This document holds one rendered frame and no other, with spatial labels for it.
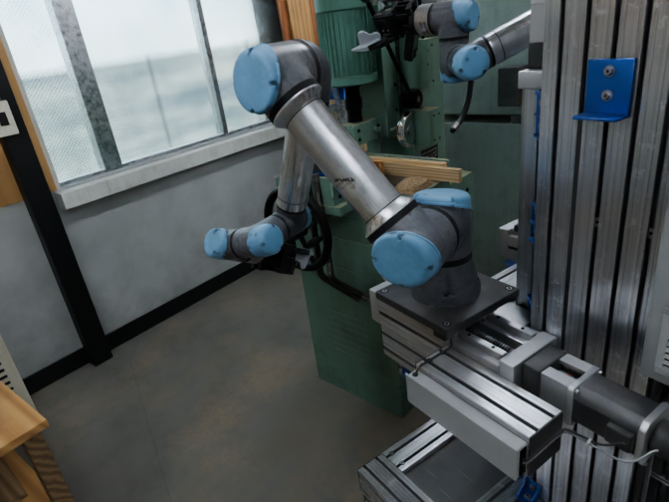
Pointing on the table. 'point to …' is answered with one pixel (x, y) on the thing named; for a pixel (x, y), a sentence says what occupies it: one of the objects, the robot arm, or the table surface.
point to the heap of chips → (413, 184)
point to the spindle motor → (331, 14)
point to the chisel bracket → (363, 132)
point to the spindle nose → (352, 104)
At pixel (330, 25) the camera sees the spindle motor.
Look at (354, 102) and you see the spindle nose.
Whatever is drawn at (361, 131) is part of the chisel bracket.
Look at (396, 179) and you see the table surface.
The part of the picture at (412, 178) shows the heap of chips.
